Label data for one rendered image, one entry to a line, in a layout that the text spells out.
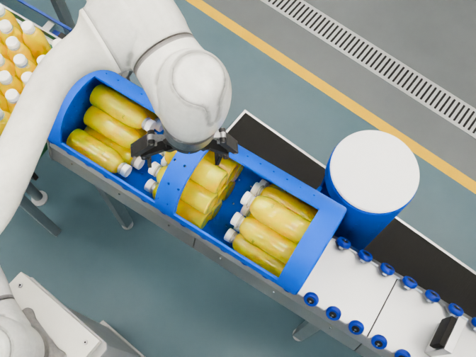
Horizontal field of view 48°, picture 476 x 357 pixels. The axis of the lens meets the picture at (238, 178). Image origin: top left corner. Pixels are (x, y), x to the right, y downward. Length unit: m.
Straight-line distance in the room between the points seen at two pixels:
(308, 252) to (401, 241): 1.27
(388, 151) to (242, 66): 1.50
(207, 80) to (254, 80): 2.33
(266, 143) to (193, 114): 1.98
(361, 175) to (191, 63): 1.07
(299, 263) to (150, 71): 0.79
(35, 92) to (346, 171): 1.11
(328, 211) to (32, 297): 0.84
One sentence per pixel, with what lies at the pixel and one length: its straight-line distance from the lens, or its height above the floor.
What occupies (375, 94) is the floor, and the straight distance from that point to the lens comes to 3.07.
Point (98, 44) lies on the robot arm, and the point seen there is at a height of 1.94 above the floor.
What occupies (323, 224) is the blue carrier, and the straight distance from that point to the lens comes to 1.40.
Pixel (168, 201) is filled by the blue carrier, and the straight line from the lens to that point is 1.48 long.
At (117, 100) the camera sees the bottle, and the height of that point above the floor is 1.15.
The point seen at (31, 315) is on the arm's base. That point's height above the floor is 1.07.
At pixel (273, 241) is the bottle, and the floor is 1.15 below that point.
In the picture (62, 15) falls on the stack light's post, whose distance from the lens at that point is 2.25.
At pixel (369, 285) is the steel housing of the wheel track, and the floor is 0.93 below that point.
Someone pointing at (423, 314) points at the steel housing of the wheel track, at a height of 0.93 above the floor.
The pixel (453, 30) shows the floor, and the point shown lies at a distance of 3.46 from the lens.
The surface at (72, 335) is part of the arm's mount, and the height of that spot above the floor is 1.04.
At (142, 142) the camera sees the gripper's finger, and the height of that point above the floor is 1.69.
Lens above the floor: 2.55
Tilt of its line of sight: 69 degrees down
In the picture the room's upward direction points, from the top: 3 degrees clockwise
